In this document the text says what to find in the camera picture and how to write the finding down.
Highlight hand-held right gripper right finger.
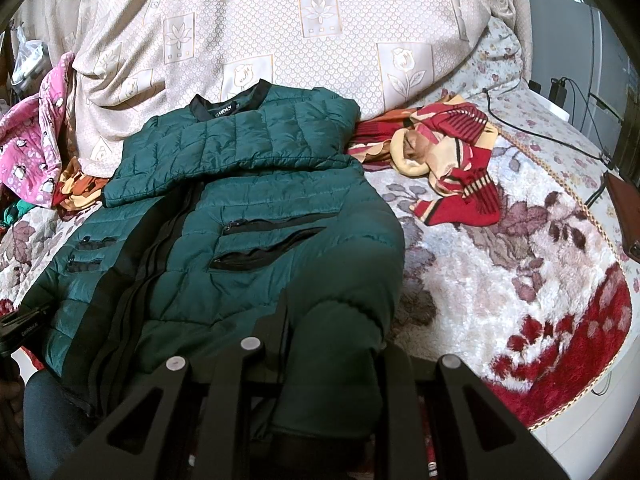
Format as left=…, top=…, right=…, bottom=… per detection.
left=379, top=342, right=557, bottom=480

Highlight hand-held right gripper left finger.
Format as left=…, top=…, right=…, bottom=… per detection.
left=50, top=292, right=293, bottom=480

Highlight green quilted jacket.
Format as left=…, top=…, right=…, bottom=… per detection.
left=37, top=79, right=407, bottom=461

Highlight person's leg dark pants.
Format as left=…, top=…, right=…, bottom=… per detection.
left=22, top=370, right=101, bottom=480

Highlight green cloth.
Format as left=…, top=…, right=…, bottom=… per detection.
left=0, top=200, right=26, bottom=228

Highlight orange patterned cloth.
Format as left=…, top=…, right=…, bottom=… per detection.
left=52, top=157, right=118, bottom=216

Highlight pink penguin print blanket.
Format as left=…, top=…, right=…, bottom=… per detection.
left=0, top=52, right=76, bottom=208

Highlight red yellow striped cloth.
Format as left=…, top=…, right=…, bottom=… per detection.
left=350, top=92, right=501, bottom=226

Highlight white plastic bag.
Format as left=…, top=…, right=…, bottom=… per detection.
left=10, top=25, right=51, bottom=86

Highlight brown leather case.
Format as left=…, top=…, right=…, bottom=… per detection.
left=602, top=170, right=640, bottom=263

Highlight beige embossed bedspread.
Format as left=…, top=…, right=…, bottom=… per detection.
left=20, top=0, right=526, bottom=181

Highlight grey refrigerator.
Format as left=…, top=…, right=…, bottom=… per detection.
left=527, top=0, right=631, bottom=161

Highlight black cable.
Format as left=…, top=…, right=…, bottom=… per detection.
left=481, top=87, right=613, bottom=163
left=584, top=179, right=610, bottom=209

